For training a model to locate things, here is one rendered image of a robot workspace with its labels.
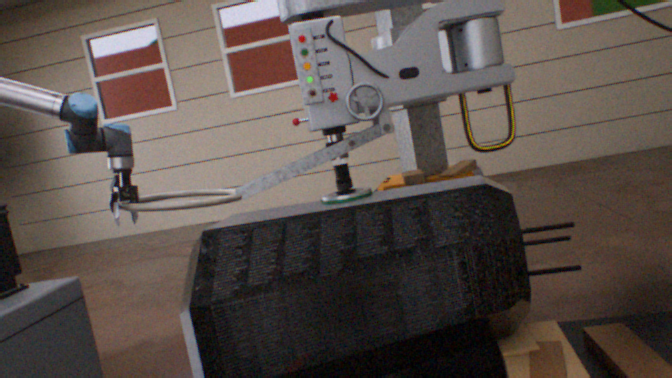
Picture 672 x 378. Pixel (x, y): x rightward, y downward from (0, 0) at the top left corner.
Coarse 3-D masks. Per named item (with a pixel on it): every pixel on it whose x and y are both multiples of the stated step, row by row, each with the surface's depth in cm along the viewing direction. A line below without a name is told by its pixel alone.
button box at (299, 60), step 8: (296, 32) 201; (304, 32) 202; (296, 40) 202; (296, 48) 202; (312, 48) 203; (296, 56) 202; (312, 56) 203; (296, 64) 203; (312, 64) 203; (304, 72) 203; (312, 72) 203; (304, 80) 203; (304, 88) 204; (312, 88) 204; (320, 88) 204; (304, 96) 204; (320, 96) 205; (304, 104) 204
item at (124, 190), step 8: (120, 176) 194; (128, 176) 197; (120, 184) 196; (128, 184) 197; (112, 192) 199; (120, 192) 195; (128, 192) 196; (136, 192) 198; (120, 200) 196; (128, 200) 197
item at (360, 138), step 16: (368, 128) 215; (384, 128) 212; (336, 144) 214; (352, 144) 214; (304, 160) 213; (320, 160) 214; (272, 176) 212; (288, 176) 213; (240, 192) 211; (256, 192) 212
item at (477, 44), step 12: (468, 24) 214; (480, 24) 213; (492, 24) 214; (456, 36) 219; (468, 36) 215; (480, 36) 213; (492, 36) 214; (456, 48) 221; (468, 48) 216; (480, 48) 214; (492, 48) 214; (456, 60) 224; (468, 60) 217; (480, 60) 215; (492, 60) 215
